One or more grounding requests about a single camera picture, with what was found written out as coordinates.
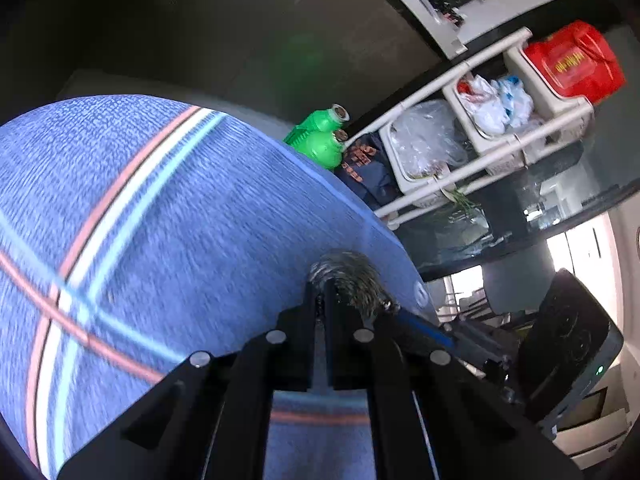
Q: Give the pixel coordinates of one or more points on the steel wool scrubber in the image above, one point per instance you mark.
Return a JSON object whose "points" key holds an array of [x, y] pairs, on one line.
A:
{"points": [[350, 275]]}

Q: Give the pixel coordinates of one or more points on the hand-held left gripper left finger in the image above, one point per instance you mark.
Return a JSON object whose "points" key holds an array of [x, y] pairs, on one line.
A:
{"points": [[319, 340]]}

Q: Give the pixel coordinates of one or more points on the green thermos flask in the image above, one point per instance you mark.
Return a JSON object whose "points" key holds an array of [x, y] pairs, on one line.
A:
{"points": [[317, 137]]}

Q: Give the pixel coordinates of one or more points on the white storage rack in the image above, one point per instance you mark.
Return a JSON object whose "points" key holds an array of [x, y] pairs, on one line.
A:
{"points": [[505, 147]]}

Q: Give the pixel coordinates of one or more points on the clear plastic bags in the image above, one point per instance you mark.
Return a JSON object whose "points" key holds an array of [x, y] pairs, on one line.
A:
{"points": [[427, 140]]}

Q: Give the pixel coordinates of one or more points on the red gift bag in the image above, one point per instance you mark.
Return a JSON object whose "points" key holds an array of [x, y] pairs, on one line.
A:
{"points": [[575, 60]]}

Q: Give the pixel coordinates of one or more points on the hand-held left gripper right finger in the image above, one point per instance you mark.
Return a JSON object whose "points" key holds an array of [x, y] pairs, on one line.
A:
{"points": [[337, 350]]}

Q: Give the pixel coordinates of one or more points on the white and blue plastic bags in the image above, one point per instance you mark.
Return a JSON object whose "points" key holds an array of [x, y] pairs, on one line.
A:
{"points": [[495, 105]]}

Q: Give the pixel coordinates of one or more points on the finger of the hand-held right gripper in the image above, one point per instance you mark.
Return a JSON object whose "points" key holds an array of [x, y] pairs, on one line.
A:
{"points": [[425, 329]]}

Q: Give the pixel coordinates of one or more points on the blue plaid tablecloth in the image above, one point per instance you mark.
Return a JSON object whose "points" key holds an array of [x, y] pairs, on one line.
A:
{"points": [[175, 235]]}

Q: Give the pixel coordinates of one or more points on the green spider plant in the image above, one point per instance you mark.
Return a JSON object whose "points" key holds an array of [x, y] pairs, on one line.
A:
{"points": [[462, 200]]}

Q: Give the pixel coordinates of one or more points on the dark blue bag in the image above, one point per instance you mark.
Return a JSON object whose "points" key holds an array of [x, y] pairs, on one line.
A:
{"points": [[367, 170]]}

